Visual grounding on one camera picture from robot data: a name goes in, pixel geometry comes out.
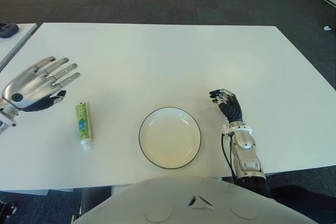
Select white side table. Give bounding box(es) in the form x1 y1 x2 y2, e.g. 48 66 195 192
0 23 38 70

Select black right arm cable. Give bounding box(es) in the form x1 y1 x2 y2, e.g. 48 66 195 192
222 133 238 183

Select white plate with black rim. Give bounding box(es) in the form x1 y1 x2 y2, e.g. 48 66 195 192
138 106 202 170

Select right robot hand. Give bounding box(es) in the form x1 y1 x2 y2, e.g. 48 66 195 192
209 88 243 125

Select green toothpaste tube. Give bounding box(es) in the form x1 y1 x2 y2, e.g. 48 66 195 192
75 101 93 151

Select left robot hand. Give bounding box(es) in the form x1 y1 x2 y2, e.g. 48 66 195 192
2 56 81 112

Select black equipment with screws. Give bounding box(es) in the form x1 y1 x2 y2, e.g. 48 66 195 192
0 200 18 219

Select dark handheld device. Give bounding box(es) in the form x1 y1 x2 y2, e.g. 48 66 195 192
0 23 19 38

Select grey robot torso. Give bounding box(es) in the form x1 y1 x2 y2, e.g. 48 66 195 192
73 176 314 224

